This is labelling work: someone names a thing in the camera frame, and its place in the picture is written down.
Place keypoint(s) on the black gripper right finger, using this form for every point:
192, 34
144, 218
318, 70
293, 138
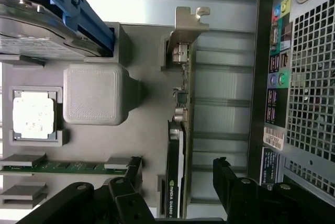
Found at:
225, 182

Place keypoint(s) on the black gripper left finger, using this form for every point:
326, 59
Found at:
131, 203

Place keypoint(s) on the dark blue label sticker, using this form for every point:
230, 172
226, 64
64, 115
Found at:
269, 165

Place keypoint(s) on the white barcode sticker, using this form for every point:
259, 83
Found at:
274, 138

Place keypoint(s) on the green RAM stick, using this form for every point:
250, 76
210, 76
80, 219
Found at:
65, 168

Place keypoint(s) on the grey printed parts rack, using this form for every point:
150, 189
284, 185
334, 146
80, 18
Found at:
146, 119

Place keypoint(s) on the silver CPU chip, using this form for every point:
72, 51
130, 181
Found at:
34, 114

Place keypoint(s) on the grey metal PC case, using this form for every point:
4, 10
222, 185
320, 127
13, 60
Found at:
314, 77

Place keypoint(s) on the blue plastic disk carrier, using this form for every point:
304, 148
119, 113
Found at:
86, 17

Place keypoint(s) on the silver hard disk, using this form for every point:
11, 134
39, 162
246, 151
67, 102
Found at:
26, 33

